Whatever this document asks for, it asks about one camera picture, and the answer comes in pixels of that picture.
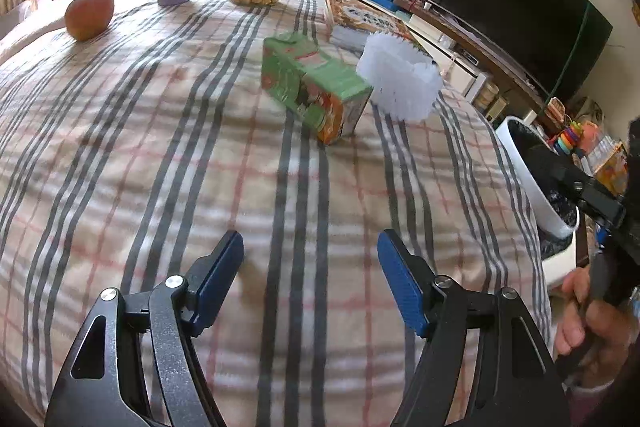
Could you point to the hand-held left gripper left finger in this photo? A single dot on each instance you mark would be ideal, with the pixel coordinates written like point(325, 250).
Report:
point(217, 279)

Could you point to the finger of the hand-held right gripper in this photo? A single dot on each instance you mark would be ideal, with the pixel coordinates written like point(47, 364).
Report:
point(575, 182)

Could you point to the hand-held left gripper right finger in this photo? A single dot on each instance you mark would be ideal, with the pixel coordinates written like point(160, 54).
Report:
point(400, 287)

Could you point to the white bin with black liner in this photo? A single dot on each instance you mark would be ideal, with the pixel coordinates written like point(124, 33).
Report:
point(525, 187)

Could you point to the green drink carton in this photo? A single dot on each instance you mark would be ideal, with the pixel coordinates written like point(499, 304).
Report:
point(310, 77)

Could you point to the person's right forearm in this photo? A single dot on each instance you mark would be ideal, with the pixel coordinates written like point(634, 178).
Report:
point(605, 407)

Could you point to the person's right hand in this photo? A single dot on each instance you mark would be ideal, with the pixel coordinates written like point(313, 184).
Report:
point(600, 337)

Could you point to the colourful picture box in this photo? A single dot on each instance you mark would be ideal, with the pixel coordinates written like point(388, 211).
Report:
point(612, 167)

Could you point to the rainbow stacking rings toy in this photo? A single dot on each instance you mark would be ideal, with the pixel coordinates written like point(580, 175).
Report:
point(570, 139)

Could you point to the stacked food jars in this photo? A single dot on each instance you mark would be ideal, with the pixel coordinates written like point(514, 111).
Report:
point(486, 96)

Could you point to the plaid blanket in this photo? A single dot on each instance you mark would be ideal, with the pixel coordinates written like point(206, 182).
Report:
point(175, 157)

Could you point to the green thin rod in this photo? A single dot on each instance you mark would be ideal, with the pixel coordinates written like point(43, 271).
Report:
point(570, 52)

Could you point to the white television cabinet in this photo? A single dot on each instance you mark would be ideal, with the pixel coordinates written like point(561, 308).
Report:
point(470, 57)

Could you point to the black flat television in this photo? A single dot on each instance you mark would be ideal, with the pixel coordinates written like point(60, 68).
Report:
point(510, 7)

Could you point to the white foam fruit net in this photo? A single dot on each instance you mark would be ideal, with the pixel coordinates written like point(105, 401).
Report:
point(395, 77)

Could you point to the orange children's book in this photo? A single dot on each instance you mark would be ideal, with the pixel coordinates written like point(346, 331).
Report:
point(350, 19)

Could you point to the orange mango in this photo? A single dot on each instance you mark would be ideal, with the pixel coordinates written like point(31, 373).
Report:
point(90, 14)

